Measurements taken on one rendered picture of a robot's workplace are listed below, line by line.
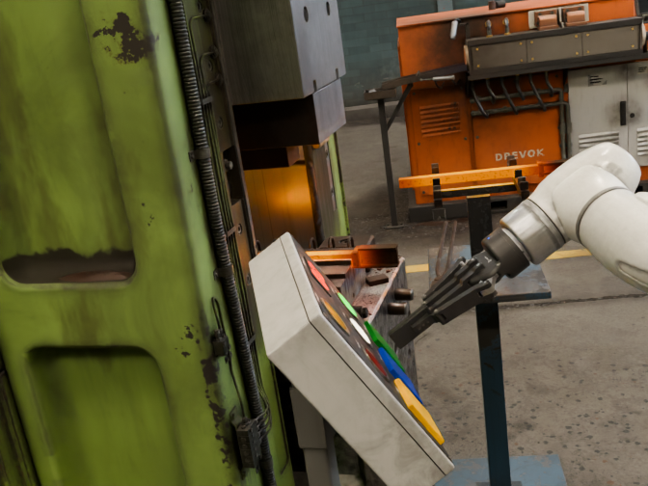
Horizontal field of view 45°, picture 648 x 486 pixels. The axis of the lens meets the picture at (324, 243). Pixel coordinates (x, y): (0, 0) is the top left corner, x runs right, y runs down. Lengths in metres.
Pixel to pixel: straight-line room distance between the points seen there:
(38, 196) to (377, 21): 7.76
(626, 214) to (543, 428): 1.83
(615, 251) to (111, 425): 0.98
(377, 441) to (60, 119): 0.77
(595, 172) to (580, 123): 3.98
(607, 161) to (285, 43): 0.58
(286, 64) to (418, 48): 3.62
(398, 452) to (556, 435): 1.88
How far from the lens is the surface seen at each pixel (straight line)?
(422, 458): 1.00
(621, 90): 5.20
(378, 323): 1.60
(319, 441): 1.14
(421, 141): 5.07
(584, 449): 2.78
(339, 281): 1.58
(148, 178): 1.27
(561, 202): 1.19
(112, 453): 1.63
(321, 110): 1.50
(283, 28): 1.41
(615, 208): 1.13
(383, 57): 9.06
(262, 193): 1.93
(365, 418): 0.96
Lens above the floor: 1.55
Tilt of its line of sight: 18 degrees down
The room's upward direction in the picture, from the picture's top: 8 degrees counter-clockwise
